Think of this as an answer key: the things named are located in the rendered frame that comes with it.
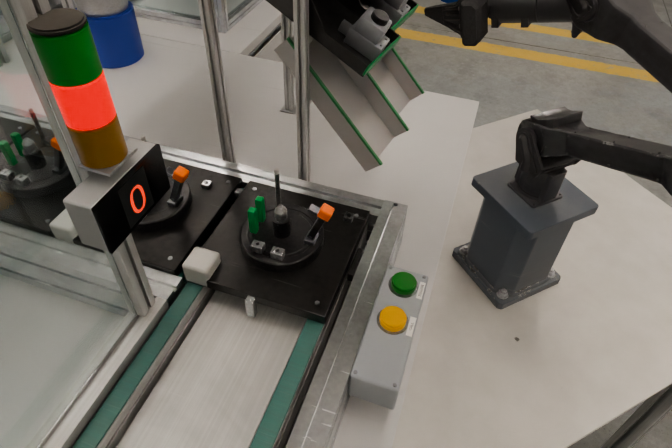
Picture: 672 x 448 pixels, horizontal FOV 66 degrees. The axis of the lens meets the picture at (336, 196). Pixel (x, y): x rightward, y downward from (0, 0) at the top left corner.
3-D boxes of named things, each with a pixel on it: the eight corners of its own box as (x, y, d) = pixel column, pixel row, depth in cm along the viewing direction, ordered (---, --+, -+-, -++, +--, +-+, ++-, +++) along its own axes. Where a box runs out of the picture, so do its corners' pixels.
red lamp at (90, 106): (126, 109, 54) (113, 67, 51) (95, 135, 51) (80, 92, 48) (86, 100, 56) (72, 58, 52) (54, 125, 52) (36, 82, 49)
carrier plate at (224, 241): (369, 218, 94) (370, 210, 93) (325, 324, 77) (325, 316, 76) (250, 187, 99) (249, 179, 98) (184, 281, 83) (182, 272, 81)
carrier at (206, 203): (243, 185, 100) (236, 133, 91) (176, 278, 83) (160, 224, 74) (136, 158, 105) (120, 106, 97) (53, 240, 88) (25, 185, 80)
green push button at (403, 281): (417, 282, 84) (419, 274, 82) (412, 301, 81) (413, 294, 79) (393, 275, 84) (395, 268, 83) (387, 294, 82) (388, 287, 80)
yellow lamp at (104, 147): (137, 147, 58) (126, 110, 54) (109, 174, 54) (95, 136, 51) (99, 137, 59) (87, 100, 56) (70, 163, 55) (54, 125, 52)
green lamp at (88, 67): (113, 66, 51) (99, 19, 48) (79, 91, 48) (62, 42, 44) (71, 57, 52) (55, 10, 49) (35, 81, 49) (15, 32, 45)
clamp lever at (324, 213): (318, 234, 85) (335, 207, 79) (314, 243, 83) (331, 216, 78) (299, 223, 84) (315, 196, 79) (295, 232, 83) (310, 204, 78)
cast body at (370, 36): (382, 51, 90) (402, 20, 85) (373, 63, 88) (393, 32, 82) (343, 23, 90) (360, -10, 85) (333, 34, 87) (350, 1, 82)
